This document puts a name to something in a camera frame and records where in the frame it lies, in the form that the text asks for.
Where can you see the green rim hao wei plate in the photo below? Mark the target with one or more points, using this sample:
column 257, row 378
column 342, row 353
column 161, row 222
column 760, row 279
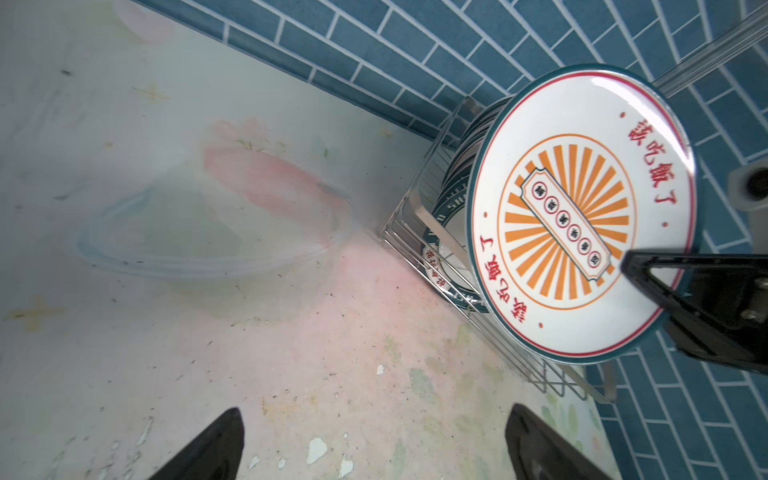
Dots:
column 453, row 204

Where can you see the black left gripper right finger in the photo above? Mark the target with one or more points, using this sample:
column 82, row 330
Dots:
column 537, row 451

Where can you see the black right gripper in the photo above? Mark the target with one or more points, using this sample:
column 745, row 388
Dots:
column 717, row 303

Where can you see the orange sunburst plate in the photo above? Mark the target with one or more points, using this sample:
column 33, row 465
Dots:
column 583, row 167

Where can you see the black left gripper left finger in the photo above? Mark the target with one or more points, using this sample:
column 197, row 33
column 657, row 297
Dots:
column 214, row 454

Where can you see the metal wire dish rack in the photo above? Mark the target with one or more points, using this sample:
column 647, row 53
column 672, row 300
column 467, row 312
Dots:
column 414, row 231

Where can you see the aluminium corner post right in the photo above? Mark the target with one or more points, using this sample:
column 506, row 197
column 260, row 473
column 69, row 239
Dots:
column 710, row 57

